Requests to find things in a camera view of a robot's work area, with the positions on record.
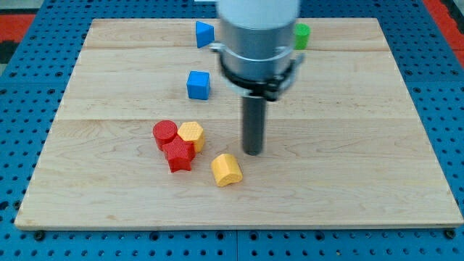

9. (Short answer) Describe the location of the light wooden board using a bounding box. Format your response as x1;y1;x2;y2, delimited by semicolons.
15;18;463;231

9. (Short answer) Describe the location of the red cylinder block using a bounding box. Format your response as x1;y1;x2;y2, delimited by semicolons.
152;120;178;151

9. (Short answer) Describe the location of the red star block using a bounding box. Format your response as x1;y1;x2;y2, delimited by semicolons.
162;136;196;173

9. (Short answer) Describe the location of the yellow half-round block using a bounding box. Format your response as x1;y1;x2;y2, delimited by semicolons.
211;154;243;187

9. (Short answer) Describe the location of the green cylinder block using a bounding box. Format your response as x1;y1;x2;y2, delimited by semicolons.
294;23;311;50

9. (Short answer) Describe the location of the yellow hexagon block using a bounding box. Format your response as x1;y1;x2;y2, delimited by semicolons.
178;122;205;152

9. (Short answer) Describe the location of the blue triangle block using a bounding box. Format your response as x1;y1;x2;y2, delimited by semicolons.
195;21;215;49

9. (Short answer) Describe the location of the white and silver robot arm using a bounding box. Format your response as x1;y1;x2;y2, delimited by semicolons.
211;0;304;155

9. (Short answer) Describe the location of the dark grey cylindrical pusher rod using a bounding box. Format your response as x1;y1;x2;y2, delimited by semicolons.
242;96;266;156

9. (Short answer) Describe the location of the blue cube block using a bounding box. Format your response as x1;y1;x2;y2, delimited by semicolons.
186;71;210;100

